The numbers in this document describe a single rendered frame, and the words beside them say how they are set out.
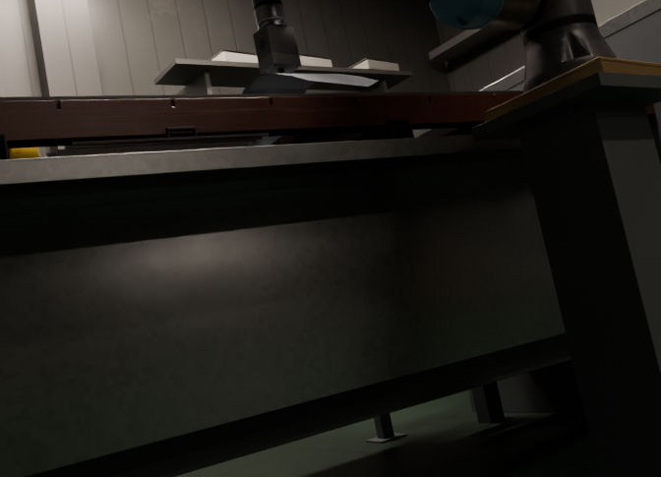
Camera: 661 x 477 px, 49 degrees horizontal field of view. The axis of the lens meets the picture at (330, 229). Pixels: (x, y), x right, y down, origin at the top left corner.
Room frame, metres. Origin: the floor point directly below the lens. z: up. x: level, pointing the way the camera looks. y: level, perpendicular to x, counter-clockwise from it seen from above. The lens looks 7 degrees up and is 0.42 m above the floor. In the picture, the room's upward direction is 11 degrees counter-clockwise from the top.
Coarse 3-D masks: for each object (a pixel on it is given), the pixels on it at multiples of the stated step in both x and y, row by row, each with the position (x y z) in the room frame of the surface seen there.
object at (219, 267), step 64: (256, 192) 1.16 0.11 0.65; (320, 192) 1.22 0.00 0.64; (384, 192) 1.29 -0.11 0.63; (448, 192) 1.37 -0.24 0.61; (512, 192) 1.46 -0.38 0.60; (0, 256) 0.96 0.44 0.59; (64, 256) 1.00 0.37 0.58; (128, 256) 1.05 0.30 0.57; (192, 256) 1.10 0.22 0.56; (256, 256) 1.15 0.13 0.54; (320, 256) 1.21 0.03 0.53; (384, 256) 1.28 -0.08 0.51; (448, 256) 1.35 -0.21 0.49; (512, 256) 1.44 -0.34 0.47; (0, 320) 0.95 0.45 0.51; (64, 320) 0.99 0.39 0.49; (128, 320) 1.04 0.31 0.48; (192, 320) 1.09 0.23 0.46; (256, 320) 1.14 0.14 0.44; (320, 320) 1.20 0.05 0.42; (384, 320) 1.26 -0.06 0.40; (448, 320) 1.33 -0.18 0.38; (512, 320) 1.42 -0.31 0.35; (0, 384) 0.95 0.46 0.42; (64, 384) 0.99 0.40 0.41; (128, 384) 1.03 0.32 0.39; (192, 384) 1.08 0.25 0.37; (256, 384) 1.13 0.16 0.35; (320, 384) 1.19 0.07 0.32; (0, 448) 0.94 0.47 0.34; (64, 448) 0.98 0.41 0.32; (128, 448) 1.02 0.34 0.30
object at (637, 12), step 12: (648, 0) 1.75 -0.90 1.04; (660, 0) 1.72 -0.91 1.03; (624, 12) 1.81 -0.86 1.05; (636, 12) 1.78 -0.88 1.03; (648, 12) 1.75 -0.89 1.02; (600, 24) 1.87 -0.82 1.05; (612, 24) 1.84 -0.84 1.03; (624, 24) 1.81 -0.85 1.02; (516, 72) 2.15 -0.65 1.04; (492, 84) 2.24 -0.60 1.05; (504, 84) 2.20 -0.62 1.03; (516, 84) 2.15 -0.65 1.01; (420, 132) 2.58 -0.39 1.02
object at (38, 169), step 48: (336, 144) 1.06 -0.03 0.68; (384, 144) 1.10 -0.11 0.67; (432, 144) 1.15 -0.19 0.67; (480, 144) 1.21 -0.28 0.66; (0, 192) 0.95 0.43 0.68; (48, 192) 1.01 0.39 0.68; (96, 192) 1.07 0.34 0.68; (144, 192) 1.10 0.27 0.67; (192, 192) 1.14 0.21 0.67; (240, 192) 1.19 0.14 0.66
